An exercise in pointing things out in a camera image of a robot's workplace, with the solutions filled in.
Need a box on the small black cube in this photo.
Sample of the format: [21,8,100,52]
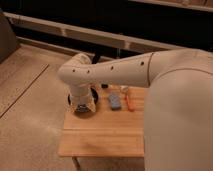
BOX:
[101,84,109,89]

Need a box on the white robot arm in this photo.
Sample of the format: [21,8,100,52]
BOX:
[58,48,213,171]

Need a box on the wooden table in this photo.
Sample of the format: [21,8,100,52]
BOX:
[57,83,148,171]

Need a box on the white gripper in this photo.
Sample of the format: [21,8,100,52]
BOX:
[70,87,96,112]

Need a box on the orange marker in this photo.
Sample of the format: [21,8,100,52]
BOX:
[125,94,134,112]

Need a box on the clear plastic bottle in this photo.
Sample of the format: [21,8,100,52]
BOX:
[120,86,129,93]

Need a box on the black bowl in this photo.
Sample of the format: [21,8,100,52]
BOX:
[67,88,99,114]

